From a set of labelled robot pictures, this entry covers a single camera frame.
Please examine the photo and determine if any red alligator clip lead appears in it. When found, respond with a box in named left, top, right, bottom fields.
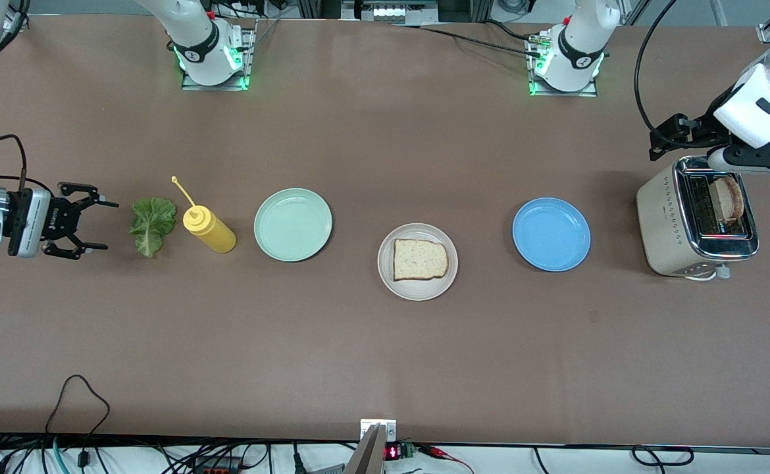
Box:
left=418, top=444, right=475, bottom=474

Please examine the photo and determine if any grey metal bar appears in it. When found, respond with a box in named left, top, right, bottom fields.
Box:
left=344, top=425, right=386, bottom=474

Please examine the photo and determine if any beige and chrome toaster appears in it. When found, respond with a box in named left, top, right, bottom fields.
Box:
left=636, top=155, right=761, bottom=282

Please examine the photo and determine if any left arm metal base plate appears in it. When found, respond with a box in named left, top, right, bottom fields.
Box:
left=526, top=33, right=600, bottom=98

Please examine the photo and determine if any toasted bread slice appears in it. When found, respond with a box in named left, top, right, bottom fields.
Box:
left=714, top=176, right=745, bottom=223
left=393, top=238, right=449, bottom=282

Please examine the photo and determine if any blue plate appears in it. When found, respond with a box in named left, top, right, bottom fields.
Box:
left=512, top=197, right=592, bottom=273

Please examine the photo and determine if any silver metal bracket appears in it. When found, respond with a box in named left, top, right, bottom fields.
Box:
left=361, top=419, right=398, bottom=443

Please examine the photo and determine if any green lettuce leaf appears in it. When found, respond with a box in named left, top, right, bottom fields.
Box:
left=128, top=197, right=178, bottom=259

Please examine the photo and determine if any beige plate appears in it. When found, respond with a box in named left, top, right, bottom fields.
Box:
left=377, top=223, right=459, bottom=302

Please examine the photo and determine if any yellow mustard squeeze bottle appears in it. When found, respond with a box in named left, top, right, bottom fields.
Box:
left=171, top=176, right=237, bottom=254

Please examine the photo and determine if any black cable across table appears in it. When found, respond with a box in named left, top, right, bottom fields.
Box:
left=392, top=20, right=544, bottom=59

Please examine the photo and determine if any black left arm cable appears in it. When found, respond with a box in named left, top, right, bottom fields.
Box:
left=633, top=0, right=680, bottom=149

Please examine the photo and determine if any teal cable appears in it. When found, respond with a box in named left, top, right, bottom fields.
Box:
left=51, top=436, right=71, bottom=474

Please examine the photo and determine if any black control box with lights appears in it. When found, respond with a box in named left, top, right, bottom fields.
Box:
left=341, top=0, right=440, bottom=24

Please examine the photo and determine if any black looped cable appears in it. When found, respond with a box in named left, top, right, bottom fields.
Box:
left=44, top=374, right=111, bottom=469

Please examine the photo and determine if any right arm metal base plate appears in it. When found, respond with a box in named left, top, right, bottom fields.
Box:
left=181, top=20, right=257, bottom=92

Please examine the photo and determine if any pale green plate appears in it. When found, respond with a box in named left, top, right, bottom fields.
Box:
left=254, top=188, right=333, bottom=263

